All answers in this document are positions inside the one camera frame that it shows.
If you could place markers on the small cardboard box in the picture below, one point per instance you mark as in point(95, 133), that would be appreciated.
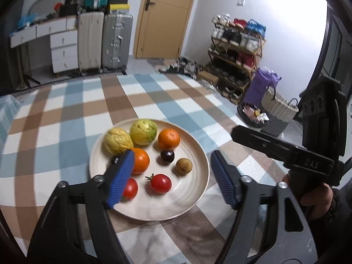
point(207, 77)

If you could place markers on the black round basket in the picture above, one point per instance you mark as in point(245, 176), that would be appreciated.
point(247, 115)

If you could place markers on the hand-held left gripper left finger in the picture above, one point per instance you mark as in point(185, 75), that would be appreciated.
point(121, 176)

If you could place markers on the person's right hand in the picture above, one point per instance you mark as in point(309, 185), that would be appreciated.
point(319, 198)

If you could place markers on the red tomato with stem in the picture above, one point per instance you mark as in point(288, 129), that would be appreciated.
point(161, 183)

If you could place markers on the beige round plate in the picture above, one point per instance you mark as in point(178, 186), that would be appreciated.
point(178, 195)

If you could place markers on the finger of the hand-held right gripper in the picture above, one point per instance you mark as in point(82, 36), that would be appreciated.
point(258, 140)

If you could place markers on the blue plastic bag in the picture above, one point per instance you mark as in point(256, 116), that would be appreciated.
point(26, 22)

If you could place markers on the yellow netted round fruit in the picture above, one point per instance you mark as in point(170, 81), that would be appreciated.
point(118, 141)

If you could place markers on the black bag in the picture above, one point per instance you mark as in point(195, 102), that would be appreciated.
point(70, 1)

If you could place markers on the large brown round fruit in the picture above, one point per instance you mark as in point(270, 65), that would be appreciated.
point(183, 166)

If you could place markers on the grey metal chair frame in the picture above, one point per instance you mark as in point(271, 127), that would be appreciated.
point(41, 1)

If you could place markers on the dark purple round fruit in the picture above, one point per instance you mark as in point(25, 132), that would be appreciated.
point(167, 156)

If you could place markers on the woven basket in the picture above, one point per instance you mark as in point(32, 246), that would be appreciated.
point(277, 104)

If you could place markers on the wooden shoe rack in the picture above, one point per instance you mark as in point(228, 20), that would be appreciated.
point(255, 57)

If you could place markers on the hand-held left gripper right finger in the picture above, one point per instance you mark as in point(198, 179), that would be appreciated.
point(224, 181)

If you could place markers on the rows of shoes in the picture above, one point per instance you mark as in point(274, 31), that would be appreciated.
point(236, 38)

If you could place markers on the silver suitcase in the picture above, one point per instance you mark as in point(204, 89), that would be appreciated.
point(117, 41)

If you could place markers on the checked tablecloth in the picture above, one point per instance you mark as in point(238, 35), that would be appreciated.
point(68, 110)

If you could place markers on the beige suitcase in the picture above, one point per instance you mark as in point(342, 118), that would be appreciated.
point(90, 41)

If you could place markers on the yellow-green round fruit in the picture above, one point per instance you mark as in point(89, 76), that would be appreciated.
point(143, 132)

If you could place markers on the orange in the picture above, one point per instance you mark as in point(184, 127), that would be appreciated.
point(141, 161)
point(168, 139)

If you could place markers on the white desk with drawers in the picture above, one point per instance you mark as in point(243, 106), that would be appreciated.
point(63, 49)

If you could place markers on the purple bag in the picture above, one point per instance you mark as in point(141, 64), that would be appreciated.
point(261, 82)

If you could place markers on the yellow shoe box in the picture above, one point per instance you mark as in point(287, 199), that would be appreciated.
point(118, 7)

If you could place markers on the wooden door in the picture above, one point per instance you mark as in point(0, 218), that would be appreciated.
point(165, 19)

